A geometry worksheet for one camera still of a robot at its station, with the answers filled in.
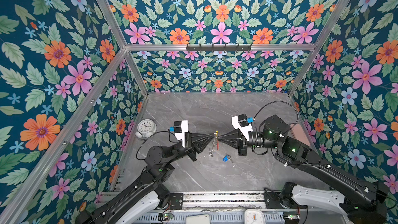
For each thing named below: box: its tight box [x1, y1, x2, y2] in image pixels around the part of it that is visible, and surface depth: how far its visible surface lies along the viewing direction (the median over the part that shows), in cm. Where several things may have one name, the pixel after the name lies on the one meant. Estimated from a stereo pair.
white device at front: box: [185, 214, 211, 224], surface depth 69 cm
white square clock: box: [243, 208, 266, 224], surface depth 69 cm
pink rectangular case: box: [290, 123, 311, 147], surface depth 97 cm
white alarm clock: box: [135, 118, 157, 140], surface depth 97 cm
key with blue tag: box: [222, 154, 234, 163], surface depth 90 cm
